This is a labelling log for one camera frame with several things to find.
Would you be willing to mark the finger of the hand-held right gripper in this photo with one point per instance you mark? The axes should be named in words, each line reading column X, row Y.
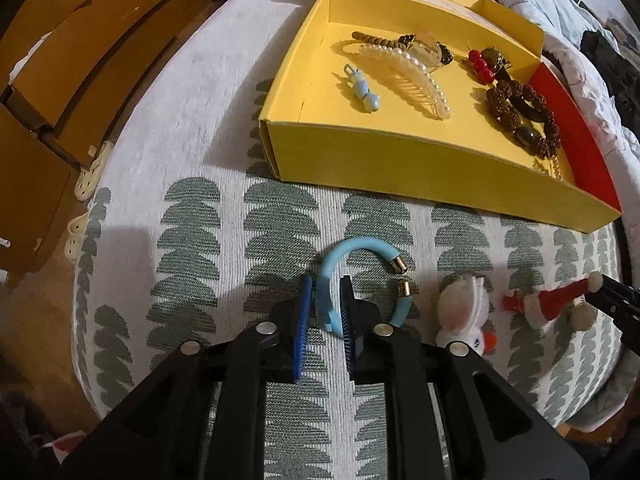
column 620, row 301

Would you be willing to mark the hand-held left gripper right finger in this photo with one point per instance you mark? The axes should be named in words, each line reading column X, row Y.
column 345, row 322

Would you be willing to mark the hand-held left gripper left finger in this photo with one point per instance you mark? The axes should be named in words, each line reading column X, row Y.
column 303, row 320

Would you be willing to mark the light blue bangle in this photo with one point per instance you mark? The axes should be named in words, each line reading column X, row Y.
column 345, row 248

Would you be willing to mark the yellow cardboard box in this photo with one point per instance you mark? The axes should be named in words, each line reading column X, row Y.
column 400, row 160

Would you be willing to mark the red santa hat hair clip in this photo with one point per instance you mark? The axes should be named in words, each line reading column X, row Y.
column 555, row 300

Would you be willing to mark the white plush rabbit hair clip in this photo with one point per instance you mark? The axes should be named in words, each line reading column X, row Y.
column 462, row 310

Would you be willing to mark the white green patterned mat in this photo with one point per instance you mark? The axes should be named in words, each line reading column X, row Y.
column 200, row 170

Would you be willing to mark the light blue hair clip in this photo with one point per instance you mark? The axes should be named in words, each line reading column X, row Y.
column 370, row 102

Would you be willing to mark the dark clothing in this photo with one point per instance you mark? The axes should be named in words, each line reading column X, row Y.
column 610, row 70

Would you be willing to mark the cream clog slipper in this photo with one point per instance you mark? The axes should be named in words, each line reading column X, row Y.
column 76, row 237
column 92, row 172

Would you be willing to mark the pearl hair claw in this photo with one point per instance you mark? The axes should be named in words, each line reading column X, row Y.
column 400, row 67

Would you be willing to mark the red cherry hair clip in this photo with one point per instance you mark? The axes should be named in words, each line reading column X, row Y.
column 480, row 63

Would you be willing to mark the brown beaded hair clip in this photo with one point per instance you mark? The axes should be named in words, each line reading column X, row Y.
column 375, row 39

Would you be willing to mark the floral quilt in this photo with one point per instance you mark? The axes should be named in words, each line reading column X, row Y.
column 545, row 0

